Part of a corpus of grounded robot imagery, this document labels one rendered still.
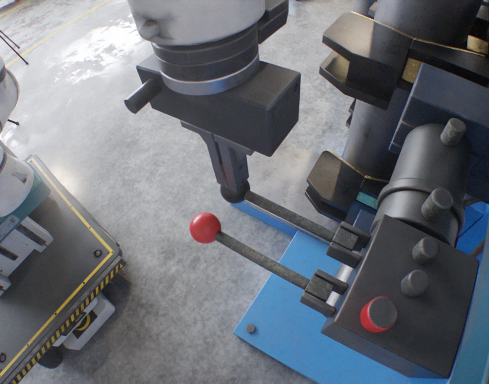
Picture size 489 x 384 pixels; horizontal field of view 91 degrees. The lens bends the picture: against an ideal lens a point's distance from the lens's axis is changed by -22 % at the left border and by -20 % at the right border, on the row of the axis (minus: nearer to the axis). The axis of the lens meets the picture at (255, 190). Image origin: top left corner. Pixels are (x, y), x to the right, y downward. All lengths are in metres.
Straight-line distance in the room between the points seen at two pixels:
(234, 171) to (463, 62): 0.49
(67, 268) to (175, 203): 0.65
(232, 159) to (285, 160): 1.15
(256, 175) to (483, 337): 1.23
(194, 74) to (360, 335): 0.23
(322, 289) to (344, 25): 0.51
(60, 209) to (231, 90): 1.28
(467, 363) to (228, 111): 0.27
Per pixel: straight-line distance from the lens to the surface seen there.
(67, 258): 1.28
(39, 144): 2.49
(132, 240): 1.55
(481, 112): 0.47
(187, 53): 0.19
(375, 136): 0.84
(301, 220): 0.32
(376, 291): 0.27
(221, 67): 0.19
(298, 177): 1.38
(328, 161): 0.96
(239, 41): 0.19
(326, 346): 1.16
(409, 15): 0.66
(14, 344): 1.34
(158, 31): 0.18
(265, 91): 0.20
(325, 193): 0.89
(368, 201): 0.97
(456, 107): 0.45
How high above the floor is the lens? 1.27
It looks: 57 degrees down
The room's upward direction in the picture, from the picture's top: 6 degrees counter-clockwise
